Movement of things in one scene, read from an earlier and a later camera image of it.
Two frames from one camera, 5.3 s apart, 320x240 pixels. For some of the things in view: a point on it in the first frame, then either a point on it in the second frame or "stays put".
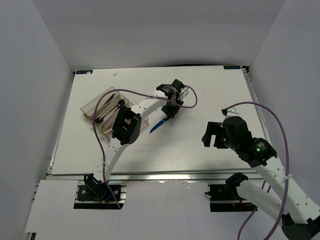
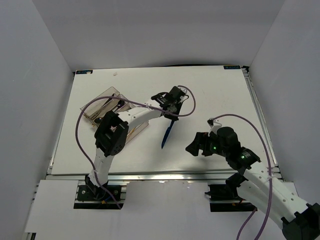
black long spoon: [100, 119] stays put
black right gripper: [212, 129] to [200, 142]
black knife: [108, 100] stays put
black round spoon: [121, 103] stays put
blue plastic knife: [159, 123] to [167, 133]
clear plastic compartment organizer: [107, 106] stays put
